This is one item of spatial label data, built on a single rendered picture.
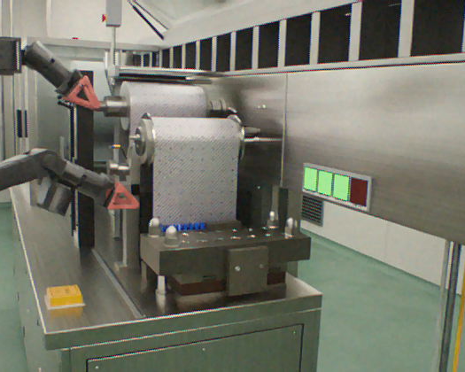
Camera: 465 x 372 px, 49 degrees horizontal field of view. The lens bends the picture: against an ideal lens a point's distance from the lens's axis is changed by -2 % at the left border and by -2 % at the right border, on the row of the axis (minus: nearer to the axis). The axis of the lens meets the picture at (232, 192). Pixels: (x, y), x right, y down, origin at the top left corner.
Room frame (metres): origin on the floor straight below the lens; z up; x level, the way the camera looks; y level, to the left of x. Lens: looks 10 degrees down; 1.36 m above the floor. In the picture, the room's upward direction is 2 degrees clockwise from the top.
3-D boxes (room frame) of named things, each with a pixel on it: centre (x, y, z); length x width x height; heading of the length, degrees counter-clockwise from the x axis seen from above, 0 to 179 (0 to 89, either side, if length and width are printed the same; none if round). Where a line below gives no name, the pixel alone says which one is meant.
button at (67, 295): (1.12, 0.38, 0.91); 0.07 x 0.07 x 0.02; 25
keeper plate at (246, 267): (1.19, -0.04, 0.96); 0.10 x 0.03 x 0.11; 115
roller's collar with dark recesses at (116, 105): (1.58, 0.36, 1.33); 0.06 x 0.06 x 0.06; 25
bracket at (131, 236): (1.38, 0.29, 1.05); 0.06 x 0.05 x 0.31; 115
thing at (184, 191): (1.36, 0.10, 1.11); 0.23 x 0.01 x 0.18; 115
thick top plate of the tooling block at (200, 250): (1.27, 0.01, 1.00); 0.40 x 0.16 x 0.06; 115
